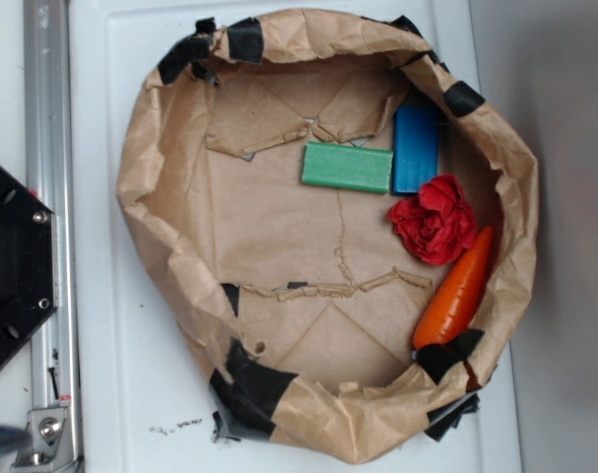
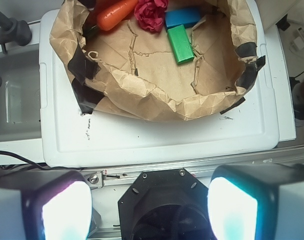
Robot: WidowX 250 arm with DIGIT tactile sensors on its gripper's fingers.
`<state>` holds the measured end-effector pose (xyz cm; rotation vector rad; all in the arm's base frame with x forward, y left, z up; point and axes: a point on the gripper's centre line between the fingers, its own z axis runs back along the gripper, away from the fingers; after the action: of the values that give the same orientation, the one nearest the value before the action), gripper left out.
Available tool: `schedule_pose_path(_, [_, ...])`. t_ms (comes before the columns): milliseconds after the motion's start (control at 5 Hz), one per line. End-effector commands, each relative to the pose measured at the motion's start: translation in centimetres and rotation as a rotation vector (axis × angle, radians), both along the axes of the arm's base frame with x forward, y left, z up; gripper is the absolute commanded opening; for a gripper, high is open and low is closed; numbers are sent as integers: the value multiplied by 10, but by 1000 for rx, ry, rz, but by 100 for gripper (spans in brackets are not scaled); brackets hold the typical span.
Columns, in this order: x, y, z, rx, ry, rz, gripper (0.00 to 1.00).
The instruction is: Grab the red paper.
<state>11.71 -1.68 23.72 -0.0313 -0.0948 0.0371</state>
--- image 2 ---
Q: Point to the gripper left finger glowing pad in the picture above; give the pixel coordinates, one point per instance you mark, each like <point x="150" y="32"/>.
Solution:
<point x="44" y="205"/>

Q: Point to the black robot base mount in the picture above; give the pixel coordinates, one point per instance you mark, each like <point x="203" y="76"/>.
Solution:
<point x="165" y="205"/>

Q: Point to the dark object at right edge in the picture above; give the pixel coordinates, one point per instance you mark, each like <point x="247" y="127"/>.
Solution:
<point x="298" y="102"/>

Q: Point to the brown paper bag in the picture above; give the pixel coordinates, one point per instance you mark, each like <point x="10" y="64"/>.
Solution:
<point x="133" y="73"/>

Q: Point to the grey plastic tub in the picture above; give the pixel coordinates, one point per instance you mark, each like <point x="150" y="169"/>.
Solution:
<point x="20" y="94"/>

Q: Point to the green wooden block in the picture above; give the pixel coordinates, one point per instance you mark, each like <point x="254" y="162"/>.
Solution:
<point x="180" y="44"/>

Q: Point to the blue wooden block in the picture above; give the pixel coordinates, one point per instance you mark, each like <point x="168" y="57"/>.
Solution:
<point x="186" y="16"/>

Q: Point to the orange toy carrot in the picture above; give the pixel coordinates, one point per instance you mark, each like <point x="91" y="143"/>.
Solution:
<point x="113" y="15"/>

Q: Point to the white plastic bin lid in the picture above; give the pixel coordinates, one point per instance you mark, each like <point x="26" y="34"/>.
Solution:
<point x="76" y="140"/>

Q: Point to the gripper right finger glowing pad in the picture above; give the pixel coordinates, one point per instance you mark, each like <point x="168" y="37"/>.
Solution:
<point x="257" y="202"/>

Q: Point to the grey faucet fixture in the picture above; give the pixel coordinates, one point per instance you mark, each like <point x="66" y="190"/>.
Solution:
<point x="12" y="30"/>

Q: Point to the crumpled red paper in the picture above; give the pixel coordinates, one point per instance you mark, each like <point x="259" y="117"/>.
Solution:
<point x="150" y="14"/>

